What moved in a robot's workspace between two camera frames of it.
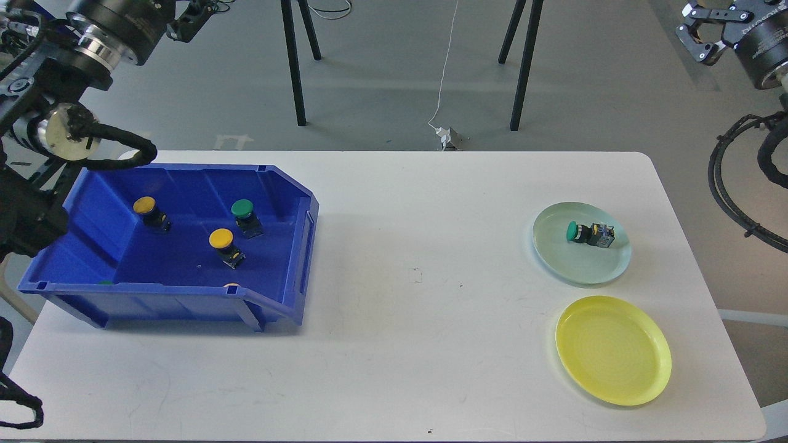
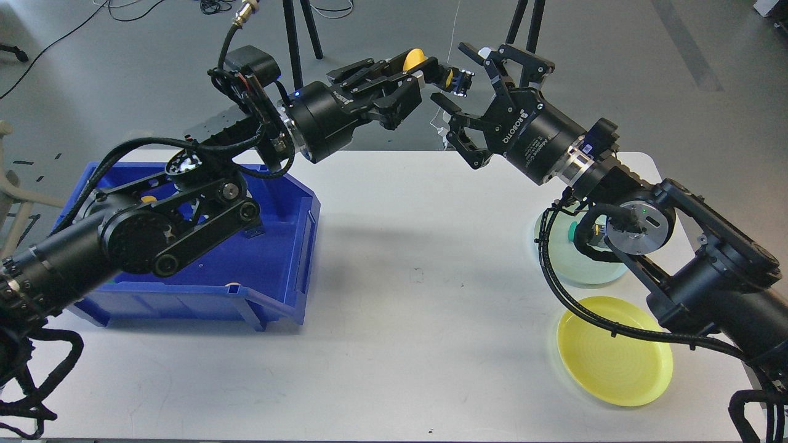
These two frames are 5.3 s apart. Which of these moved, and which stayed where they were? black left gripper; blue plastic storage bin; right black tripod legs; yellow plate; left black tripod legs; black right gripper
Moved: black right gripper; black left gripper
Stayed: left black tripod legs; blue plastic storage bin; yellow plate; right black tripod legs
